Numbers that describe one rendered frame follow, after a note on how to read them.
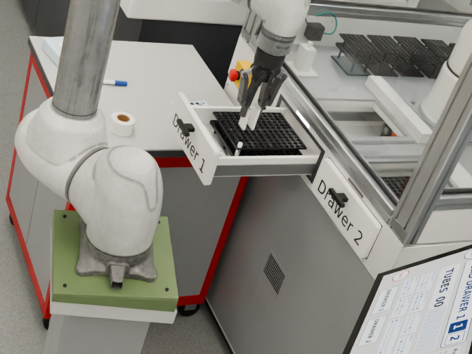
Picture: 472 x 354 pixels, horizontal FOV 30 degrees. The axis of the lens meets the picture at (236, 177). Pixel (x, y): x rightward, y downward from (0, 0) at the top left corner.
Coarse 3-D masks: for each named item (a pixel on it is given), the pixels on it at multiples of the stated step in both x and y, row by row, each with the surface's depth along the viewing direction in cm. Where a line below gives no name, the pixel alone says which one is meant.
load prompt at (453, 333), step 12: (468, 264) 178; (468, 276) 174; (468, 288) 170; (456, 300) 168; (468, 300) 166; (456, 312) 164; (468, 312) 162; (456, 324) 160; (468, 324) 158; (444, 336) 159; (456, 336) 157
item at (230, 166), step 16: (208, 112) 251; (288, 112) 261; (208, 128) 253; (304, 144) 254; (224, 160) 232; (240, 160) 234; (256, 160) 236; (272, 160) 239; (288, 160) 241; (304, 160) 244; (224, 176) 235
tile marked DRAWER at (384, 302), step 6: (390, 288) 188; (396, 288) 186; (384, 294) 187; (390, 294) 185; (378, 300) 186; (384, 300) 184; (390, 300) 183; (378, 306) 183; (384, 306) 182; (390, 306) 181; (372, 312) 183; (378, 312) 181
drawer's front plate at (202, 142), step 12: (180, 96) 244; (180, 108) 244; (192, 108) 241; (192, 120) 237; (180, 132) 245; (192, 132) 237; (204, 132) 233; (180, 144) 245; (192, 144) 238; (204, 144) 231; (204, 156) 231; (216, 156) 227; (204, 168) 232; (204, 180) 232
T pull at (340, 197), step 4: (332, 188) 231; (332, 192) 230; (332, 196) 230; (336, 196) 228; (340, 196) 229; (344, 196) 230; (336, 200) 228; (340, 200) 227; (344, 200) 229; (340, 204) 227; (344, 204) 227
